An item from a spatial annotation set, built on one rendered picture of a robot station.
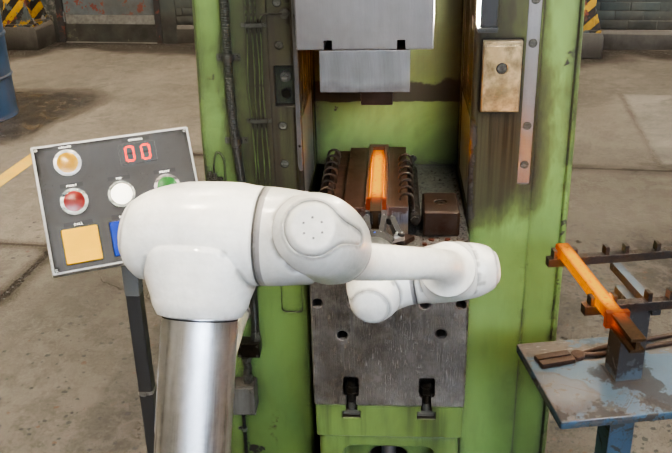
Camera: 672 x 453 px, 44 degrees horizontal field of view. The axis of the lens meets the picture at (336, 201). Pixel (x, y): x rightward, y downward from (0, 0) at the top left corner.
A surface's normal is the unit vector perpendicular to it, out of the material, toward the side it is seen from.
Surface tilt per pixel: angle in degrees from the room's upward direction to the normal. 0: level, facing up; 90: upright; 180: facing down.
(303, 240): 52
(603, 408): 0
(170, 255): 71
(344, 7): 90
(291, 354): 90
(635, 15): 89
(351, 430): 90
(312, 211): 60
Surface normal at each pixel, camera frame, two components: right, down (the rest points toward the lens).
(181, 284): -0.22, 0.04
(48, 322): -0.02, -0.92
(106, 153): 0.30, -0.15
